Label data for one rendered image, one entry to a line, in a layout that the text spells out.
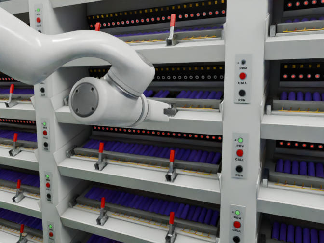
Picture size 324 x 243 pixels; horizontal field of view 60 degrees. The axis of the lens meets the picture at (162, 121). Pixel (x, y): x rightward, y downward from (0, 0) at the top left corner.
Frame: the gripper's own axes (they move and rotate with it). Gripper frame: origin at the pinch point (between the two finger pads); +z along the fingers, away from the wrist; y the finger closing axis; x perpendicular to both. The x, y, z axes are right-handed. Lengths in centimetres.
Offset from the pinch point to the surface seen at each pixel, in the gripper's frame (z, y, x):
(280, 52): 2.8, 29.2, 16.2
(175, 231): 15.9, 0.5, -37.1
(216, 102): 9.7, 12.5, 4.3
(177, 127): 6.3, 2.5, -3.7
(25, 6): -1, -57, 36
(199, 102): 9.9, 7.6, 4.2
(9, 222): 21, -84, -53
